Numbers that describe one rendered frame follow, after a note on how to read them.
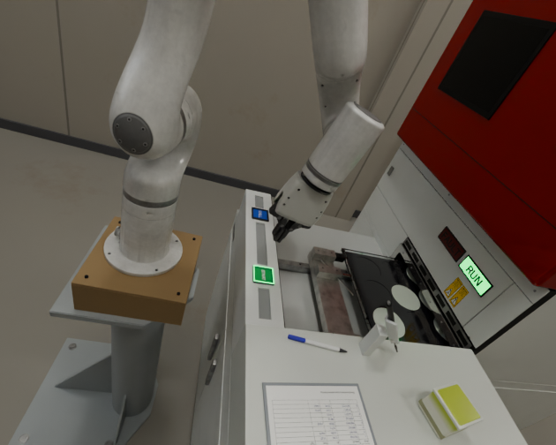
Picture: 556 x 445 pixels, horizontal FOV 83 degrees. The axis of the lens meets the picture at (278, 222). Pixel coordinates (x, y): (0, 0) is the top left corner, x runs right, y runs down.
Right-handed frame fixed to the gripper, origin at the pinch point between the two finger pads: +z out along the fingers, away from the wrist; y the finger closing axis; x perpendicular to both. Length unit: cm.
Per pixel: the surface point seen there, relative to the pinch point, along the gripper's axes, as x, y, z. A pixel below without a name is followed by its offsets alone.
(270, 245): -12.1, -6.3, 14.5
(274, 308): 9.8, -6.0, 14.6
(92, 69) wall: -200, 99, 67
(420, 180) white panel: -42, -56, -16
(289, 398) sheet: 30.3, -6.8, 13.5
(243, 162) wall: -193, -28, 82
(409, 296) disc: -7, -56, 10
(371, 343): 19.9, -24.5, 5.2
